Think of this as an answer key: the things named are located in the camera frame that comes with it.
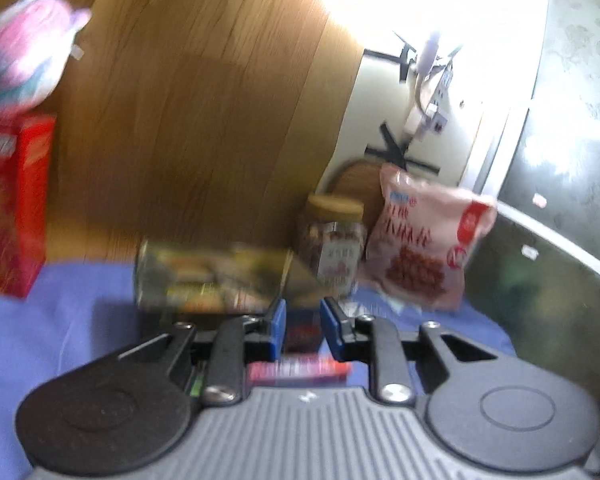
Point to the wooden wall panel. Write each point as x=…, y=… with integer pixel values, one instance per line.
x=190, y=110

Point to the red gift box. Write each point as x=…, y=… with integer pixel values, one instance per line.
x=15, y=200

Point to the blue printed blanket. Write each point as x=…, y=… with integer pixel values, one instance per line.
x=55, y=320

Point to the green patterned glass panel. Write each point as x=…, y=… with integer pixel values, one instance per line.
x=570, y=160

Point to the black printed box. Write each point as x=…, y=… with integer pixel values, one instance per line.
x=210, y=275

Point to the red snack bar packet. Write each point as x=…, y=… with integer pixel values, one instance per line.
x=300, y=371

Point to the pink snack bag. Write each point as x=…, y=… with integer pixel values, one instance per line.
x=420, y=245

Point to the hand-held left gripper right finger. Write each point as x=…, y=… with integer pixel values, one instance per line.
x=331, y=332

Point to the white power strip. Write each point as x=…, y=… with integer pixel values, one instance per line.
x=432, y=90

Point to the pink blue plush toy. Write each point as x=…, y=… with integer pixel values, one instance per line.
x=25, y=55

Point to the round woven board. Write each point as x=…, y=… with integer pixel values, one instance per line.
x=357, y=182

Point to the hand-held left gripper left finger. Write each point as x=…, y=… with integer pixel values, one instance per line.
x=278, y=327

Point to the clear nut jar yellow lid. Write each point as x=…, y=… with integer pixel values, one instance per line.
x=335, y=245

